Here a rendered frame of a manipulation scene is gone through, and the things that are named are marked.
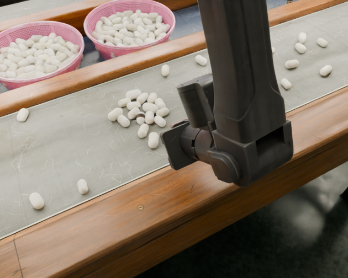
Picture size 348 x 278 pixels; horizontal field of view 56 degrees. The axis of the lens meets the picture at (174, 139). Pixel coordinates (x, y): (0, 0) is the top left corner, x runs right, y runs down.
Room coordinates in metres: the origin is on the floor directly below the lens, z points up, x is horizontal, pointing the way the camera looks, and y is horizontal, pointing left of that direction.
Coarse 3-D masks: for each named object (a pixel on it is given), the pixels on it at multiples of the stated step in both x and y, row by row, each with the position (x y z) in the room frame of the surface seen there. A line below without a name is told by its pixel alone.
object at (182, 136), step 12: (168, 132) 0.33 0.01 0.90; (180, 132) 0.33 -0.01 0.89; (192, 132) 0.31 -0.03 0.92; (168, 144) 0.32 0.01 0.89; (180, 144) 0.32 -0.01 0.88; (192, 144) 0.29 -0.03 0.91; (168, 156) 0.31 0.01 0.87; (180, 156) 0.31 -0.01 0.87; (192, 156) 0.29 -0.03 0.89; (180, 168) 0.29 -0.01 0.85
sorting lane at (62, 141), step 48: (288, 48) 0.78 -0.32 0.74; (336, 48) 0.78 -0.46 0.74; (96, 96) 0.58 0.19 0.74; (288, 96) 0.58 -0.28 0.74; (0, 144) 0.43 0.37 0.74; (48, 144) 0.43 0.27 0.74; (96, 144) 0.43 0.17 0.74; (144, 144) 0.43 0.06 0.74; (0, 192) 0.32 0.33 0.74; (48, 192) 0.32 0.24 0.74; (96, 192) 0.32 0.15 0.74
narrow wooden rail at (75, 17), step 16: (96, 0) 1.00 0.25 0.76; (112, 0) 1.00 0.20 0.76; (160, 0) 1.07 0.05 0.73; (176, 0) 1.10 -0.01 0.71; (192, 0) 1.13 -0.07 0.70; (32, 16) 0.91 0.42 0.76; (48, 16) 0.91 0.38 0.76; (64, 16) 0.92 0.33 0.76; (80, 16) 0.94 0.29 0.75; (0, 32) 0.83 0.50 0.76; (32, 32) 0.87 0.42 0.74; (80, 32) 0.93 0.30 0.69
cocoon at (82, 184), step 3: (81, 180) 0.33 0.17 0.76; (84, 180) 0.33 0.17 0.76; (78, 183) 0.33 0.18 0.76; (81, 183) 0.33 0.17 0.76; (84, 183) 0.33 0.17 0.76; (78, 186) 0.32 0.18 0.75; (81, 186) 0.32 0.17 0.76; (84, 186) 0.32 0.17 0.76; (78, 189) 0.32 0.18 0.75; (81, 189) 0.31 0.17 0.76; (84, 189) 0.31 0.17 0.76; (87, 189) 0.32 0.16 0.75; (81, 192) 0.31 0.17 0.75; (84, 192) 0.31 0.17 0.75
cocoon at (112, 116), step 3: (117, 108) 0.52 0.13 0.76; (111, 111) 0.51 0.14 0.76; (114, 111) 0.51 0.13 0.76; (117, 111) 0.51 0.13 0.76; (120, 111) 0.51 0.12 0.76; (108, 114) 0.50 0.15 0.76; (111, 114) 0.50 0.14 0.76; (114, 114) 0.50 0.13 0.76; (117, 114) 0.51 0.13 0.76; (120, 114) 0.51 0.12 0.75; (108, 117) 0.50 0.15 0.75; (111, 117) 0.50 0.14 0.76; (114, 117) 0.50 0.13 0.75; (117, 117) 0.50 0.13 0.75; (111, 120) 0.50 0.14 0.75; (114, 120) 0.50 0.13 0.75
